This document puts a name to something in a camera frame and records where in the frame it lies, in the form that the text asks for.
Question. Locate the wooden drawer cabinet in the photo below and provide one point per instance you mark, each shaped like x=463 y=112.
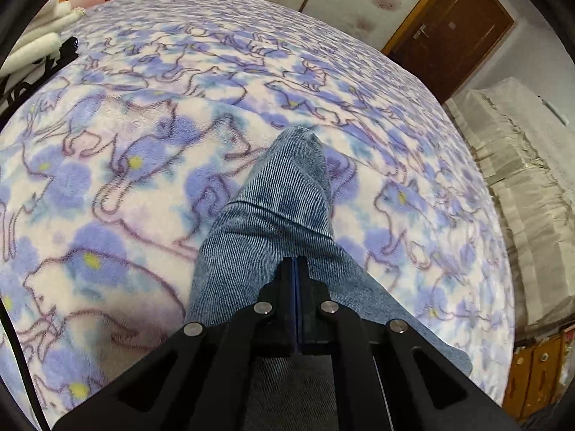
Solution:
x=539 y=368

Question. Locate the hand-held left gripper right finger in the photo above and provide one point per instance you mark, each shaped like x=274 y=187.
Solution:
x=303 y=314

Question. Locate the brown wooden door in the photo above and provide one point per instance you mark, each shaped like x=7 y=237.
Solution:
x=449 y=31

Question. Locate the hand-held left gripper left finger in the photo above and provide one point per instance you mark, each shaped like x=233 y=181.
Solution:
x=289 y=314

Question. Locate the black and white patterned cloth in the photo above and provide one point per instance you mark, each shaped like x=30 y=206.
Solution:
x=27 y=83

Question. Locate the purple cat print blanket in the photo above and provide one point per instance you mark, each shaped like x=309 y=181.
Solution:
x=134 y=143

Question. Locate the beige lace covered furniture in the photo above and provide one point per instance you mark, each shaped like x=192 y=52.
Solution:
x=516 y=166

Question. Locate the blue denim jacket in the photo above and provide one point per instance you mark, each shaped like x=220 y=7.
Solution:
x=278 y=215

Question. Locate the folded white fleece cloth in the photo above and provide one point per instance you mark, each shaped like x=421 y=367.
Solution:
x=40 y=31

